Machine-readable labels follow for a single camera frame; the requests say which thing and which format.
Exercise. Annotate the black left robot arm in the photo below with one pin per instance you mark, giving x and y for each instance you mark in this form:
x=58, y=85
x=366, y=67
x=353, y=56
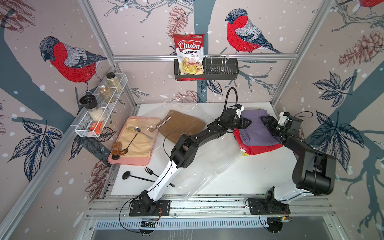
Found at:
x=184, y=152

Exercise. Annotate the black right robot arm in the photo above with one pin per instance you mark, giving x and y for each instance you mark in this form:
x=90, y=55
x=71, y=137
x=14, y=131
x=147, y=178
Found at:
x=314, y=172

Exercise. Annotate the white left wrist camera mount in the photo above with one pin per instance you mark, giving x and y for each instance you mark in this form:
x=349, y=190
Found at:
x=239, y=109

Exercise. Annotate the metal spoon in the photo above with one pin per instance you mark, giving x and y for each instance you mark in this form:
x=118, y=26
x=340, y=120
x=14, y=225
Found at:
x=137, y=142

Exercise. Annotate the red garment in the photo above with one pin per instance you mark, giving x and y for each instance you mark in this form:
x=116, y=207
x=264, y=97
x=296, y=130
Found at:
x=254, y=150

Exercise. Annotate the small red packet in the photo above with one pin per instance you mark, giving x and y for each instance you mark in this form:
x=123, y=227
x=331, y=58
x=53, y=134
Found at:
x=96, y=127

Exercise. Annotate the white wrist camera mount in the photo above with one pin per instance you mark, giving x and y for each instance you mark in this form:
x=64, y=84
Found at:
x=284, y=118
x=239, y=109

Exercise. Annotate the black lid spice jar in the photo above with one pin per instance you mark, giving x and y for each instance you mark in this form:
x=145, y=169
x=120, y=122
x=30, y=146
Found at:
x=96, y=113

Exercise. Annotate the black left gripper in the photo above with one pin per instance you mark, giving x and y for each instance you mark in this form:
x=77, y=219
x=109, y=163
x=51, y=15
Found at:
x=242, y=121

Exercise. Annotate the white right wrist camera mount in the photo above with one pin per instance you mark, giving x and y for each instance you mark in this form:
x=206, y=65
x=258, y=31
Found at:
x=284, y=118

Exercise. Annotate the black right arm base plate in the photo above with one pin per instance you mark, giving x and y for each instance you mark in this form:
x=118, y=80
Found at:
x=262, y=207

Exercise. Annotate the black plastic fork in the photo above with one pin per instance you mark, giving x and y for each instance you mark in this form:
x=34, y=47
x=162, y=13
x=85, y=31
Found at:
x=151, y=172

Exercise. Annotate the purple grey garment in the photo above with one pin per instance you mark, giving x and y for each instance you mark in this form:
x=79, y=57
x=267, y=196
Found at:
x=257, y=134

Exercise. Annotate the clear plastic vacuum bag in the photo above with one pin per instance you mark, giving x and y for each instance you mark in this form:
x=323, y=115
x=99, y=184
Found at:
x=211, y=160

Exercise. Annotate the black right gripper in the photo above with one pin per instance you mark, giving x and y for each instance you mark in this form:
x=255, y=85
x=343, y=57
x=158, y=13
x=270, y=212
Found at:
x=267, y=122

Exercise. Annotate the brown garment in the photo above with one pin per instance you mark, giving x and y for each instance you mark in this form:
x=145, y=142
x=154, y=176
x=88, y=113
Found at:
x=175, y=124

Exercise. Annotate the black wire wall basket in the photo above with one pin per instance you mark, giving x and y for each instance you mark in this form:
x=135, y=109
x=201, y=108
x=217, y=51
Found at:
x=213, y=69

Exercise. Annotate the yellow spice jar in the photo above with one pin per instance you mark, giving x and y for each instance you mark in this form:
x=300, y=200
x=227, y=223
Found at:
x=114, y=82

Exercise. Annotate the amber sauce bottle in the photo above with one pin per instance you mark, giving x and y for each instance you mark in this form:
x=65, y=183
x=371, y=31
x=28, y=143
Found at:
x=116, y=151

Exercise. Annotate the black ladle spoon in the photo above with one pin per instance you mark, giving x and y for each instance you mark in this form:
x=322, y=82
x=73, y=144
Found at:
x=128, y=174

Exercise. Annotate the clear acrylic spice shelf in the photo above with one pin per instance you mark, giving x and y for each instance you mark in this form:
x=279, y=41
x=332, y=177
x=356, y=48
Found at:
x=82, y=128

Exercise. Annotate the red Chuba cassava chips bag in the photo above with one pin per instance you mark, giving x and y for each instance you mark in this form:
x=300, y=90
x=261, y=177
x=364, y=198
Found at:
x=190, y=53

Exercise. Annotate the brown spice jar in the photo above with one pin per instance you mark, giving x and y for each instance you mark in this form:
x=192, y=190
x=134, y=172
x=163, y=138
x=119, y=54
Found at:
x=106, y=93

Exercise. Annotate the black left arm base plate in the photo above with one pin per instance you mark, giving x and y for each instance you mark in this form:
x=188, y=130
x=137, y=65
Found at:
x=161, y=208

